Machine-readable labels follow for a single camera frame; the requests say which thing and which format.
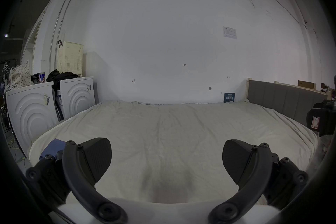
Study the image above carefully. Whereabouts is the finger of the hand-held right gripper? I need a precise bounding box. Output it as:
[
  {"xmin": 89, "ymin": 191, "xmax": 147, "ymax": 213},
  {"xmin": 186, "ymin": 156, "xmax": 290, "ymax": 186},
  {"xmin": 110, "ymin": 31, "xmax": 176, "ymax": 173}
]
[{"xmin": 306, "ymin": 100, "xmax": 336, "ymax": 137}]

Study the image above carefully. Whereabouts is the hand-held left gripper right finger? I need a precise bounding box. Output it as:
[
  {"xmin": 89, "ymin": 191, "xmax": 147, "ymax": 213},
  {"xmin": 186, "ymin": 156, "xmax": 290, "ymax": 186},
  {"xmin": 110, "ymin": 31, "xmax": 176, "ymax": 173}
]
[{"xmin": 208, "ymin": 139, "xmax": 309, "ymax": 224}]

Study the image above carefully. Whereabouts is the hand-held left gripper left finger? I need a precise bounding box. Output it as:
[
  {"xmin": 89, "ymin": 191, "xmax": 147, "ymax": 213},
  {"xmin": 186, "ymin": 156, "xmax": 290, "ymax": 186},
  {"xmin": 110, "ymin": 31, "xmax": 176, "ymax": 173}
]
[{"xmin": 26, "ymin": 137, "xmax": 128, "ymax": 224}]

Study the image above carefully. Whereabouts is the blue garment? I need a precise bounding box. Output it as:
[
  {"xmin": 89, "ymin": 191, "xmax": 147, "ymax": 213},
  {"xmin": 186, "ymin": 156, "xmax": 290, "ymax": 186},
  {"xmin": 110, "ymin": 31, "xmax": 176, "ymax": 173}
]
[{"xmin": 39, "ymin": 138, "xmax": 66, "ymax": 160}]

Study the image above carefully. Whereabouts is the grey padded headboard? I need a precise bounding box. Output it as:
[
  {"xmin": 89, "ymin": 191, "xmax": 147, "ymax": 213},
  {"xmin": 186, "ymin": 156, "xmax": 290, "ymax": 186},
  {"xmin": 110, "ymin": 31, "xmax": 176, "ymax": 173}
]
[{"xmin": 247, "ymin": 78, "xmax": 332, "ymax": 128}]

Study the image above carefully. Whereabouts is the white washing machine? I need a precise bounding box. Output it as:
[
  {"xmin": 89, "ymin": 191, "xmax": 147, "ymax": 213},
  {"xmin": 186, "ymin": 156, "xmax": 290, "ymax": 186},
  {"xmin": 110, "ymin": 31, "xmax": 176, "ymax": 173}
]
[
  {"xmin": 6, "ymin": 81, "xmax": 59, "ymax": 156},
  {"xmin": 57, "ymin": 76, "xmax": 96, "ymax": 120}
]

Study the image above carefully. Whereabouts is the bed with beige sheet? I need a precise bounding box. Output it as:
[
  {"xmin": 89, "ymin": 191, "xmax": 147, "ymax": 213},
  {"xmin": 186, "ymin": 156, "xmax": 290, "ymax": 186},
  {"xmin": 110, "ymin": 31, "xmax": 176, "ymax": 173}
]
[{"xmin": 28, "ymin": 99, "xmax": 319, "ymax": 204}]

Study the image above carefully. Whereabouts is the cream perforated laundry basket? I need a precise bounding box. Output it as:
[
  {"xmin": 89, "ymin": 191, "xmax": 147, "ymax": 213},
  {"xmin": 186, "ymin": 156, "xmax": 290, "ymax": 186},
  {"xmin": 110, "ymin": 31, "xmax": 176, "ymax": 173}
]
[{"xmin": 56, "ymin": 41, "xmax": 84, "ymax": 77}]

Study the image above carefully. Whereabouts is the spotted white bag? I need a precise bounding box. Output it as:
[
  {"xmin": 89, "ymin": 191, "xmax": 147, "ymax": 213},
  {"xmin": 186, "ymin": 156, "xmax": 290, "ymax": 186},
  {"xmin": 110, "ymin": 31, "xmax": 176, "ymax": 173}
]
[{"xmin": 9, "ymin": 59, "xmax": 33, "ymax": 89}]

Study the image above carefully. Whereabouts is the paper sheet on wall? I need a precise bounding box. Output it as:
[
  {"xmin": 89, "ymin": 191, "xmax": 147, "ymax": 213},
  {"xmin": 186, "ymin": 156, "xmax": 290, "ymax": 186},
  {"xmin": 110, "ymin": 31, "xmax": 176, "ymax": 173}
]
[{"xmin": 223, "ymin": 26, "xmax": 237, "ymax": 39}]

